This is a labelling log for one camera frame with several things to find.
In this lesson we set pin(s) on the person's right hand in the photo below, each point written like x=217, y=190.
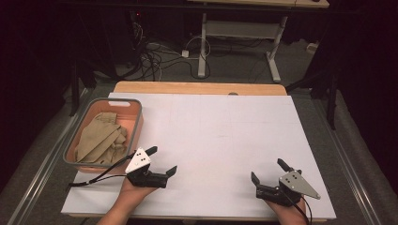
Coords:
x=289, y=214

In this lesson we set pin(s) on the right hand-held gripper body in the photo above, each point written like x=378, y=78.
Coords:
x=286, y=189

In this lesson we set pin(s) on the pink basket with grey rim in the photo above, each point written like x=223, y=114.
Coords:
x=104, y=135

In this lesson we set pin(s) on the person's left hand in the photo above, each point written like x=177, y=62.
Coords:
x=137, y=191

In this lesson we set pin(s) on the wooden table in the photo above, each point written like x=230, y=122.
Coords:
x=200, y=88

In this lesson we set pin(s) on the white board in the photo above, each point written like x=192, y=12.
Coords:
x=200, y=150

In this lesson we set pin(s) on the khaki pants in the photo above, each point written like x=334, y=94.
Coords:
x=101, y=139

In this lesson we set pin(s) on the metal floor rail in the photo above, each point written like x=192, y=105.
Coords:
x=350, y=168
x=43, y=165

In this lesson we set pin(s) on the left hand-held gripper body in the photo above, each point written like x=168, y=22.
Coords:
x=147, y=176

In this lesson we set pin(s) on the white power adapter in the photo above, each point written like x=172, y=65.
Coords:
x=185, y=53

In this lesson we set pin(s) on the white desk frame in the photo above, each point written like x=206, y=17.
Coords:
x=241, y=40

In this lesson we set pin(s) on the black stand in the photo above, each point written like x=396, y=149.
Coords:
x=78, y=78
x=319, y=87

